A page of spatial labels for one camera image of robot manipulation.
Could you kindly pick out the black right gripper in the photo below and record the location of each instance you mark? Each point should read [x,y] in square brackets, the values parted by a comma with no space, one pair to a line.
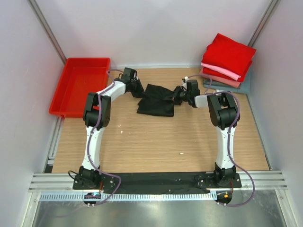
[175,97]

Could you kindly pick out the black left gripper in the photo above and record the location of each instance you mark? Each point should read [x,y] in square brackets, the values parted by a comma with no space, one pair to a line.
[140,93]

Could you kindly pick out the black t shirt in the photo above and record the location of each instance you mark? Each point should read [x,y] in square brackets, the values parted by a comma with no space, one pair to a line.
[157,101]

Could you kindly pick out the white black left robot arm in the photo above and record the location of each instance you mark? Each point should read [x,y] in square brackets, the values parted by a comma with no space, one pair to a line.
[96,115]

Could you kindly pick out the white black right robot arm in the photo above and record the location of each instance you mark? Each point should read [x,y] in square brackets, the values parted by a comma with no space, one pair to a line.
[224,115]

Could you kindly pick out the red folded shirt lower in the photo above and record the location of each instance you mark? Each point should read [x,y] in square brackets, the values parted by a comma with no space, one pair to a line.
[215,73]

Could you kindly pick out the red folded shirt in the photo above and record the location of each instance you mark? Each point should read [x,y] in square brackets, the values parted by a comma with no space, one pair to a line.
[215,73]
[229,54]

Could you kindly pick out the pink folded shirt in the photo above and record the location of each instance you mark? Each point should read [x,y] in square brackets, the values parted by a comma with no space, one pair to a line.
[226,72]

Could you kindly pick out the red plastic bin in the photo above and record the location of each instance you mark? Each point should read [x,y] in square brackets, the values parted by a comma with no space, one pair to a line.
[79,77]

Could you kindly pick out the red folded shirt top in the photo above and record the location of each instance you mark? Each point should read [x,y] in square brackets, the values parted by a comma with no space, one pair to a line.
[229,54]

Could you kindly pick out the grey green folded shirt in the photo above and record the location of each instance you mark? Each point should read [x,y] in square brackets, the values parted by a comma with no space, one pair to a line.
[243,88]

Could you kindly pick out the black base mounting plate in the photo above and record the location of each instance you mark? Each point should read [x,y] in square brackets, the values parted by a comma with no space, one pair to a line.
[157,183]

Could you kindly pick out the slotted aluminium rail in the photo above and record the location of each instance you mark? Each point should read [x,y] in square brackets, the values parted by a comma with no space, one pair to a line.
[94,197]

